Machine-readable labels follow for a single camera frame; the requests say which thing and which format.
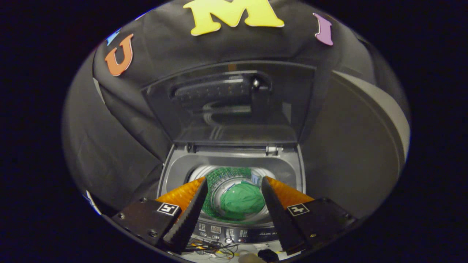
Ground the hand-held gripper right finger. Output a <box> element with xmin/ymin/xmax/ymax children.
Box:
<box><xmin>261</xmin><ymin>176</ymin><xmax>357</xmax><ymax>255</ymax></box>

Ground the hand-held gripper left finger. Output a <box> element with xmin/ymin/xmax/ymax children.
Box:
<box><xmin>112</xmin><ymin>177</ymin><xmax>209</xmax><ymax>255</ymax></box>

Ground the green polo shirt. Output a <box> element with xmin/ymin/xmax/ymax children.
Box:
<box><xmin>219</xmin><ymin>182</ymin><xmax>266</xmax><ymax>221</ymax></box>

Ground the grey washing machine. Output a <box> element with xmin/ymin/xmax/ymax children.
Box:
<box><xmin>156</xmin><ymin>143</ymin><xmax>307</xmax><ymax>244</ymax></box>

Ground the beige cabinet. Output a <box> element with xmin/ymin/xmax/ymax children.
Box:
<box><xmin>300</xmin><ymin>70</ymin><xmax>410</xmax><ymax>220</ymax></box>

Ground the black floor cable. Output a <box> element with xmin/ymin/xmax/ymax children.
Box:
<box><xmin>185</xmin><ymin>237</ymin><xmax>239</xmax><ymax>258</ymax></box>

